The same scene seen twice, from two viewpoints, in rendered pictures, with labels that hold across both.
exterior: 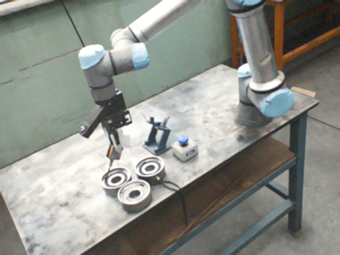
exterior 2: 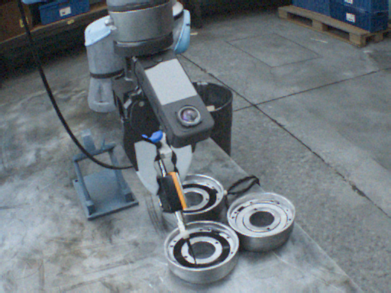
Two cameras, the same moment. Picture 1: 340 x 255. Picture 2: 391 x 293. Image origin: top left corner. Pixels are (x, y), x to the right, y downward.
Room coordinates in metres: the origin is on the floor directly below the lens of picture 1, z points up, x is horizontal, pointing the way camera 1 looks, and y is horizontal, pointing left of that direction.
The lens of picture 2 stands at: (0.86, 0.67, 1.28)
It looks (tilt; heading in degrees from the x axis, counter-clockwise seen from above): 32 degrees down; 278
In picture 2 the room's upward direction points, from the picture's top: 6 degrees counter-clockwise
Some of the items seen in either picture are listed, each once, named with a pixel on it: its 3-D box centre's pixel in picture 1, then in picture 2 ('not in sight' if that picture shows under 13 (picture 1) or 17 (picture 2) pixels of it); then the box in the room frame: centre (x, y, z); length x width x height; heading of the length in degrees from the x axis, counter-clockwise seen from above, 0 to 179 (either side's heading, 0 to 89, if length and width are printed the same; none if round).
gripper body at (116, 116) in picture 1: (111, 111); (145, 78); (0.98, 0.19, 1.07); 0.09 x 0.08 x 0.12; 120
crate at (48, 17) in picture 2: not in sight; (63, 6); (2.54, -3.15, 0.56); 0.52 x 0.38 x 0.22; 27
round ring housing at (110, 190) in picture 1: (116, 181); (201, 253); (0.93, 0.23, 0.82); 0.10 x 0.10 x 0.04
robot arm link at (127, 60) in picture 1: (128, 56); not in sight; (1.01, 0.10, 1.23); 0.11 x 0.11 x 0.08; 9
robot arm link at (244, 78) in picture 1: (254, 81); (110, 40); (1.18, -0.33, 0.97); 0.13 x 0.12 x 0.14; 9
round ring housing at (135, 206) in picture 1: (135, 196); (261, 223); (0.84, 0.17, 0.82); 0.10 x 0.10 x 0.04
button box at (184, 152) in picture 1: (186, 147); (153, 154); (1.04, -0.03, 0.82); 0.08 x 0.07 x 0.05; 120
